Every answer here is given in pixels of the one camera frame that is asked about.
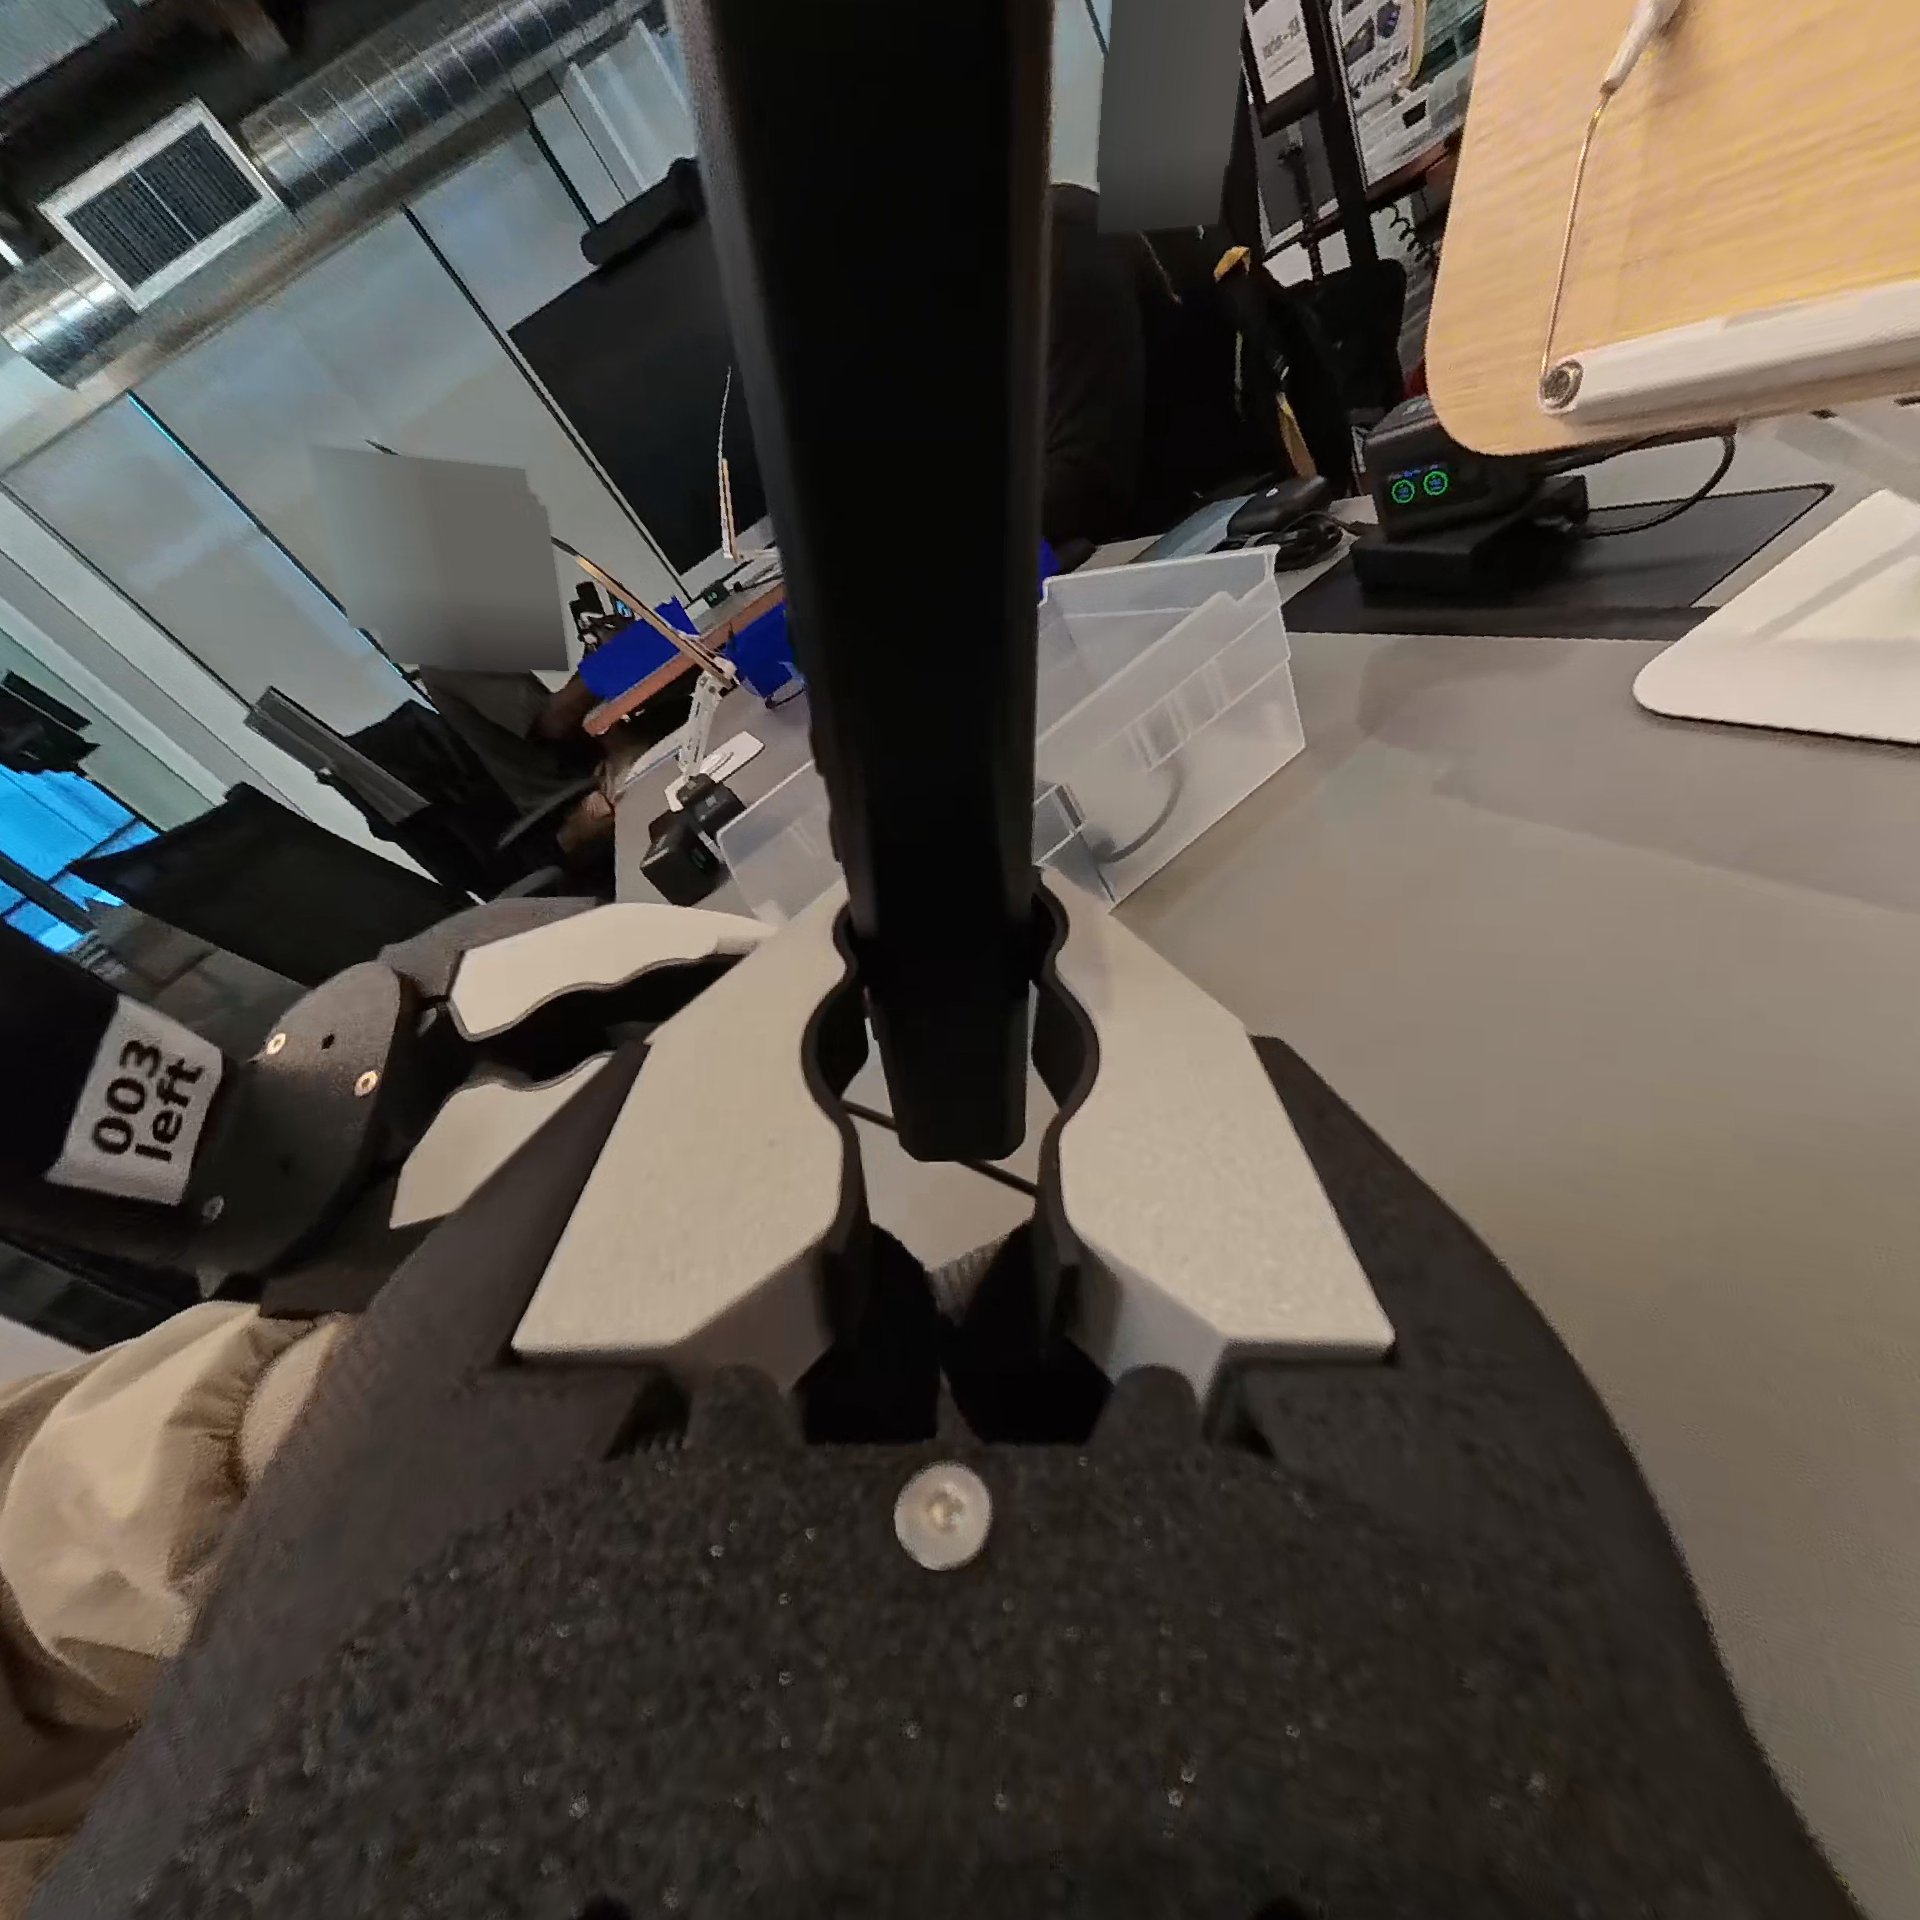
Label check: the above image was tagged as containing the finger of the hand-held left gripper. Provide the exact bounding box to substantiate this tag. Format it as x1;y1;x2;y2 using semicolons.
393;1034;653;1230
449;902;781;1045

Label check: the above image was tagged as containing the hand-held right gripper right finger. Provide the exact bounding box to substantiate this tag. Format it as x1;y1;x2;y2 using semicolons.
944;896;1397;1445

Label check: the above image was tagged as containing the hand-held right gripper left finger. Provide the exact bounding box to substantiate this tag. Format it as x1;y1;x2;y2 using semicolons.
513;902;939;1445

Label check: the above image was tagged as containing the clear plastic bin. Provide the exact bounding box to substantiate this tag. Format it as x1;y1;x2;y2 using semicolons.
719;544;1306;920

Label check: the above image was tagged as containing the black USB hub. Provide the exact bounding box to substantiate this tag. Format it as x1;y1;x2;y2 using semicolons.
674;0;1059;1162

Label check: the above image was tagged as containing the person's left forearm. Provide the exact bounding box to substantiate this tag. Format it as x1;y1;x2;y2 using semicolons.
0;1302;369;1847

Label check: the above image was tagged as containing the black power adapter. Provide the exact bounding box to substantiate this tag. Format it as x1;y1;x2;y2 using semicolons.
640;776;748;904

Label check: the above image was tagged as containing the black office chair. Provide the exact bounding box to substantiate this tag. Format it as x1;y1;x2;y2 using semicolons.
75;680;578;976

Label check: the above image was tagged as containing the wooden stand with white base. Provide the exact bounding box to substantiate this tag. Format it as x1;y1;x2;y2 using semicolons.
555;532;776;798
1423;0;1920;746

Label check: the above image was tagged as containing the black computer monitor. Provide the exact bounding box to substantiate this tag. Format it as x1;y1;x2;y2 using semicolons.
508;269;781;600

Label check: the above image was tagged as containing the pale blue packet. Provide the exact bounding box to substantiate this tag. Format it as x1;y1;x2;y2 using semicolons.
1131;502;1256;567

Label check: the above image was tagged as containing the black charger with green display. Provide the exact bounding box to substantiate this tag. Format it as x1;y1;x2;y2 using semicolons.
1352;397;1594;592

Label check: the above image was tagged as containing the black desk mat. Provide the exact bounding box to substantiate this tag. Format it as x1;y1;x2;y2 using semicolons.
1283;479;1836;633

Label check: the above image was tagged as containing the ceiling air vent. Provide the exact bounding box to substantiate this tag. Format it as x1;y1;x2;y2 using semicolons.
36;96;290;312

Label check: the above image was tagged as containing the black charger cable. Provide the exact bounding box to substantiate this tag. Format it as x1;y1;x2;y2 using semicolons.
1575;426;1743;542

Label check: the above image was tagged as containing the silver ceiling duct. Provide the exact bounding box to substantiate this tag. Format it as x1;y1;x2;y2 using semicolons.
240;0;693;190

